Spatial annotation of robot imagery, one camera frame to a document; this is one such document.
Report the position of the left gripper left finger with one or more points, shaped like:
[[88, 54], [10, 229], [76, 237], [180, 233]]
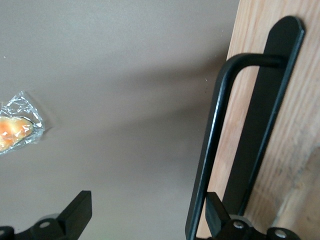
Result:
[[72, 217]]

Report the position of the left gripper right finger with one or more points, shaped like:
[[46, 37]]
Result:
[[232, 230]]

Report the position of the brown table cover sheet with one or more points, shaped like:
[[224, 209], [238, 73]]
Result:
[[125, 87]]

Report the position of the bread roll in clear wrapper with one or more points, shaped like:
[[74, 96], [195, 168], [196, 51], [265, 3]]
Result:
[[12, 130]]

